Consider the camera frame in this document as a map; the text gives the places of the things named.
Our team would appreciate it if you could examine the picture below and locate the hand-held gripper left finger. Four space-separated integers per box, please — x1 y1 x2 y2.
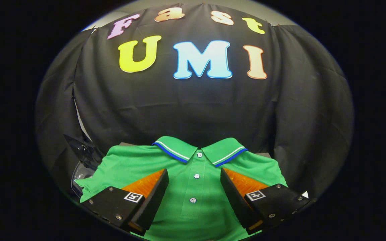
80 168 169 236

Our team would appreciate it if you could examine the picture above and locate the black backdrop cloth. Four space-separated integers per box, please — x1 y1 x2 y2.
35 3 354 201

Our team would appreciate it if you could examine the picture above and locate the green polo shirt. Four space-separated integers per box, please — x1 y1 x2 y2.
75 136 288 241

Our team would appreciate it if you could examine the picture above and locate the dark washing machine lid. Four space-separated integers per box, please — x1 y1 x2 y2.
63 134 106 169

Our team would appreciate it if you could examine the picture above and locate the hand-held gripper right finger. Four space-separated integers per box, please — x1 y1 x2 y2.
220 167 311 235

